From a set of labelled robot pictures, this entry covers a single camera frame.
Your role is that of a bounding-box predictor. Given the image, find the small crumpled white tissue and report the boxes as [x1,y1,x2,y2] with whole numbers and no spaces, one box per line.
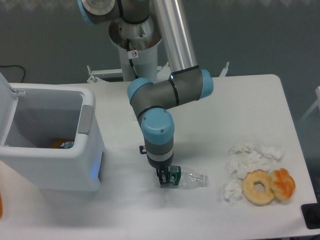
[223,179,243,207]

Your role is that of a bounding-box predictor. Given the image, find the black cable on floor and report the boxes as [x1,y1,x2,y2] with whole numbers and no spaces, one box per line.
[0,64,26,83]

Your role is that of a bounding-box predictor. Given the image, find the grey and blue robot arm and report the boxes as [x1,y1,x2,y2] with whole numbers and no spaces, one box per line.
[78,0,214,187]

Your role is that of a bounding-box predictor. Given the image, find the crushed clear plastic bottle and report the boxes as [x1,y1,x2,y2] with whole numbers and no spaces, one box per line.
[153,165,209,190]

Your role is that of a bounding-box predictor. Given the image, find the orange glazed bread roll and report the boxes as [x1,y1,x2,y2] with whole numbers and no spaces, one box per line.
[269,168,296,201]

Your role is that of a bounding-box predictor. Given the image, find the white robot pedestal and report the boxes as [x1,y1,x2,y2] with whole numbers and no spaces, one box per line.
[109,13,162,83]

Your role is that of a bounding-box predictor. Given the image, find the orange object at left edge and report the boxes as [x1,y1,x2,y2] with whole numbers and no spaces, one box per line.
[0,193,3,219]

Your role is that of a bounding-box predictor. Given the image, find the white trash bin lid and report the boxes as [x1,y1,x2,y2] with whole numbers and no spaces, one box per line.
[0,73,26,146]

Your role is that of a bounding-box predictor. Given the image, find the white trash bin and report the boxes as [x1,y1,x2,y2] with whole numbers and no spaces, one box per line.
[0,83,105,191]

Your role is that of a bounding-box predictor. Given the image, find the black device at table edge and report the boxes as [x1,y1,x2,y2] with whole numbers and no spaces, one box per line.
[301,203,320,230]

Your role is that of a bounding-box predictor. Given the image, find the orange trash inside bin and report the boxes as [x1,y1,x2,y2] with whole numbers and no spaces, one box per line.
[49,138,73,149]

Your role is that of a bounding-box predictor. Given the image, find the large crumpled white tissue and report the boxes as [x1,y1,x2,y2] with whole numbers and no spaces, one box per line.
[227,141,285,180]

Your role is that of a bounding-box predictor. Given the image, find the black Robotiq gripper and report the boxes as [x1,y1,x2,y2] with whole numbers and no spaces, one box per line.
[147,155,174,188]

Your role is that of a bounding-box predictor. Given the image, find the white frame at right edge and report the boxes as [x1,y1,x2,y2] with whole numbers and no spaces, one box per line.
[297,86,320,131]

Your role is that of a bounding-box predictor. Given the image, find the ring doughnut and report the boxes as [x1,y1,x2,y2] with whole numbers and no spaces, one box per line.
[241,170,275,205]

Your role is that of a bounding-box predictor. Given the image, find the crumpled wrapper inside bin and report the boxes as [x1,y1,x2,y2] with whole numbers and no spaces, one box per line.
[59,141,74,149]

